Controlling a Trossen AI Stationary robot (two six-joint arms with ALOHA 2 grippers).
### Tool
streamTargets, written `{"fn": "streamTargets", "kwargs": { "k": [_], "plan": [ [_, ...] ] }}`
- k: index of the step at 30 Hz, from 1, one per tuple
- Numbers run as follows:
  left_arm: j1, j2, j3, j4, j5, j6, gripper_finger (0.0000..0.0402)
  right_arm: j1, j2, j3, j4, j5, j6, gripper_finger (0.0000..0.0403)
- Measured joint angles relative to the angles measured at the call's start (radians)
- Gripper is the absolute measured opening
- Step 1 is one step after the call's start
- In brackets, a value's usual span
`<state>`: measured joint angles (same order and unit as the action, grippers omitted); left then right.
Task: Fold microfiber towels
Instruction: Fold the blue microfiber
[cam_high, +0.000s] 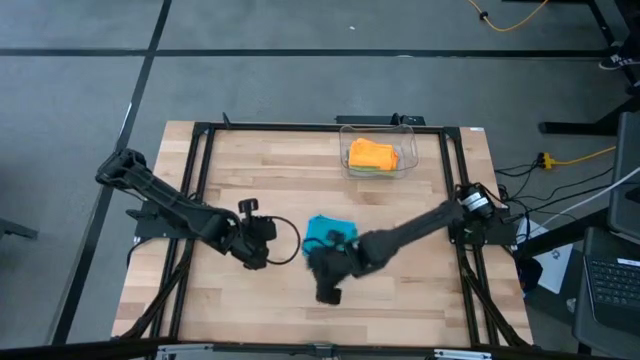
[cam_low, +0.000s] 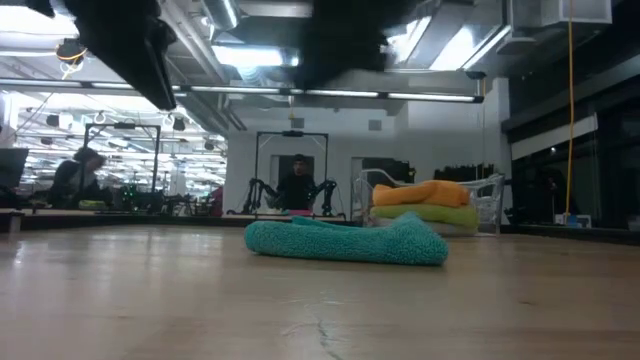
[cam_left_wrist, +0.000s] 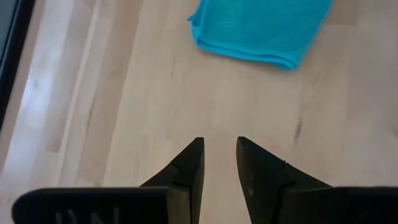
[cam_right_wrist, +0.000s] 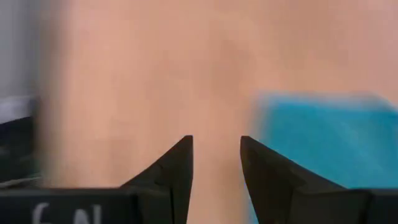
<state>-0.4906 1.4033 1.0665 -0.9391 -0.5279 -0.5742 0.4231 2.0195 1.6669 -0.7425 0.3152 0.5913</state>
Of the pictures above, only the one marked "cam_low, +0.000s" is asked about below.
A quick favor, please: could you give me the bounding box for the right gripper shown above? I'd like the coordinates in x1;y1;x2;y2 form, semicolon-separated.
293;0;419;90

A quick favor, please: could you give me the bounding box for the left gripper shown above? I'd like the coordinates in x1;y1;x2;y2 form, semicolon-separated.
63;0;180;112

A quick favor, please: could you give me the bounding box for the orange microfiber towel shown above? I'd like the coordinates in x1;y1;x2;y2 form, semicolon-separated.
372;179;471;209

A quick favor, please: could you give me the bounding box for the lime green microfiber towel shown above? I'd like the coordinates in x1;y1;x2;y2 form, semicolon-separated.
369;203;480;232

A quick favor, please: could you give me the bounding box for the teal microfiber towel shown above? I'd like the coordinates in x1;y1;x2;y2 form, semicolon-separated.
243;211;450;267

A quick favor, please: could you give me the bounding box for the light grey microfiber towel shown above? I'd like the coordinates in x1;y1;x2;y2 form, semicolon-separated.
424;221;477;237

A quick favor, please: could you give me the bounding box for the long ceiling light bar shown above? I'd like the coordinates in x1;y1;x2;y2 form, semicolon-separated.
0;77;485;104

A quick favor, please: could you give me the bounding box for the dark background robot station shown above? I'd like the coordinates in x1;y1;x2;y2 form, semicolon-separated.
117;184;166;214

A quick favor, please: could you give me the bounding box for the person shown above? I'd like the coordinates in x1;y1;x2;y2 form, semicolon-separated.
47;146;114;210
273;153;320;211

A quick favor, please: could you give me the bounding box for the dark background table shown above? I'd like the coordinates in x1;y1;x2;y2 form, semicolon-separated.
224;213;359;229
0;207;246;232

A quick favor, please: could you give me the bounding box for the dark background monitor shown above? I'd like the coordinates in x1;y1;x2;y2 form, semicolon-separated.
0;147;30;189

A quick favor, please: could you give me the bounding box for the clear plastic bin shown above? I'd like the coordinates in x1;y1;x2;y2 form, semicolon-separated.
352;168;506;236

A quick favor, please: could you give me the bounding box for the small white blue box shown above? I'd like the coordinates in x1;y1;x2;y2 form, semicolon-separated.
553;213;593;229

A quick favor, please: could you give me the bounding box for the black background station frame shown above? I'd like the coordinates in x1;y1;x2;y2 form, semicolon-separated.
254;130;330;216
82;122;163;194

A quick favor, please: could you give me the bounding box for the black ceiling cable reel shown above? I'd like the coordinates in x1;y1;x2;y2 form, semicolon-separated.
54;36;91;67

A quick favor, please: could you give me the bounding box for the hanging yellow cable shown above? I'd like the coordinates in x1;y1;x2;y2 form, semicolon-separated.
565;0;577;216

